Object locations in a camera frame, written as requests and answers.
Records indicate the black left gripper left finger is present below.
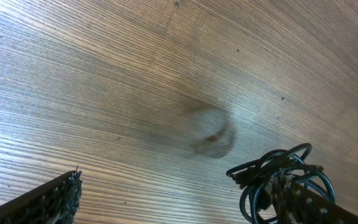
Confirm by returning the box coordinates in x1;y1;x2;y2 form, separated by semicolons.
0;170;82;224

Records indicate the black cable bundle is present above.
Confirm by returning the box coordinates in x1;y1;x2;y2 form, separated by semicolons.
225;142;336;224

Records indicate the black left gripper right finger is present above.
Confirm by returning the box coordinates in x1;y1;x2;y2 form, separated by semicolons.
271;177;358;224

